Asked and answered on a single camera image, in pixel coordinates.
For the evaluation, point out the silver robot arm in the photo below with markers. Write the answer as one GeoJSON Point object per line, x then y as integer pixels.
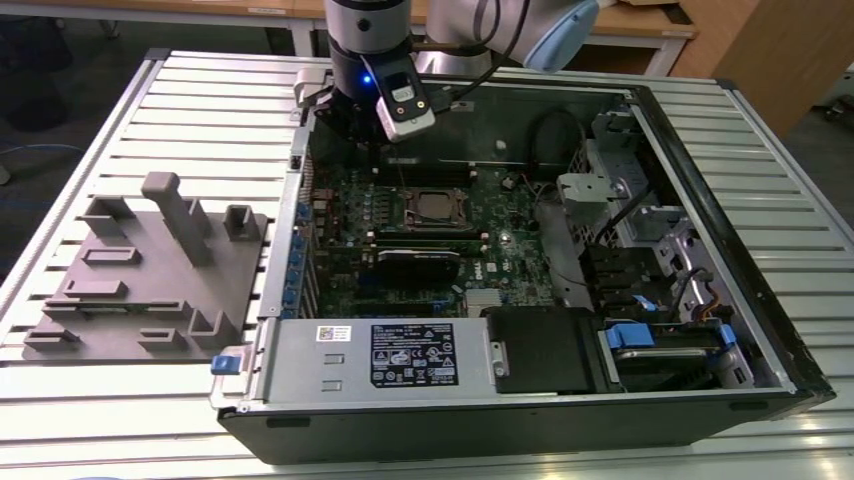
{"type": "Point", "coordinates": [368, 30]}

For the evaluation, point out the CPU socket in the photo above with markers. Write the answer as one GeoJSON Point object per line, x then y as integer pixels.
{"type": "Point", "coordinates": [406, 202]}

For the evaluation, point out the silver coin battery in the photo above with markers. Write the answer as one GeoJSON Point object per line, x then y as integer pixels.
{"type": "Point", "coordinates": [508, 181]}

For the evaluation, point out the black graphics card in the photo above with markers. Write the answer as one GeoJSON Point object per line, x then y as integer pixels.
{"type": "Point", "coordinates": [414, 272]}

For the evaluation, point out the green motherboard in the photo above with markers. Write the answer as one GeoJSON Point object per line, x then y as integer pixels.
{"type": "Point", "coordinates": [521, 250]}

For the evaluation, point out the perforated metal drive cage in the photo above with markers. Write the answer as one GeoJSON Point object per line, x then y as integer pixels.
{"type": "Point", "coordinates": [628, 160]}

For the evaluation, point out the dark office chair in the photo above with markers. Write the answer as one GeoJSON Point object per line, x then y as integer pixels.
{"type": "Point", "coordinates": [34, 75]}

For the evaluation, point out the small silver heatsink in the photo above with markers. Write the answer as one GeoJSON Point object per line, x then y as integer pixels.
{"type": "Point", "coordinates": [484, 297]}

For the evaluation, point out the grey parts rack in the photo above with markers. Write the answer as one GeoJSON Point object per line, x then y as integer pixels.
{"type": "Point", "coordinates": [167, 300]}

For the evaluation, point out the silver power supply unit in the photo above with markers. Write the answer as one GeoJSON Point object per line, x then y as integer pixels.
{"type": "Point", "coordinates": [301, 370]}

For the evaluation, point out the blue plastic latch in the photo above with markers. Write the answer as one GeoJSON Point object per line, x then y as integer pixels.
{"type": "Point", "coordinates": [226, 365]}

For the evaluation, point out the wooden cabinet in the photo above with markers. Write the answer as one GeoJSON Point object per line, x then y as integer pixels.
{"type": "Point", "coordinates": [788, 50]}

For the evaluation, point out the silver hard disk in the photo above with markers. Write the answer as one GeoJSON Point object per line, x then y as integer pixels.
{"type": "Point", "coordinates": [661, 354]}

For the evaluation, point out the black PC case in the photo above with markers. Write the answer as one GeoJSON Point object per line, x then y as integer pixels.
{"type": "Point", "coordinates": [468, 435]}

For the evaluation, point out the grey chair base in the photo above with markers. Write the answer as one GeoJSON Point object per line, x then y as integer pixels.
{"type": "Point", "coordinates": [843, 107]}

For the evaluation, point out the blue plastic clip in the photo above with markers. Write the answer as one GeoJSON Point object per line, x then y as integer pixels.
{"type": "Point", "coordinates": [726, 335]}

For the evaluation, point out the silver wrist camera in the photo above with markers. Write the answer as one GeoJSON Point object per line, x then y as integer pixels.
{"type": "Point", "coordinates": [404, 112]}

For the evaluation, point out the wooden desk white frame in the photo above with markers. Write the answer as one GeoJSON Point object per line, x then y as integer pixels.
{"type": "Point", "coordinates": [661, 25]}
{"type": "Point", "coordinates": [167, 3]}

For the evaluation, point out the silver metal bracket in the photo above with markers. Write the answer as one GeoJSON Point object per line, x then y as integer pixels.
{"type": "Point", "coordinates": [590, 187]}

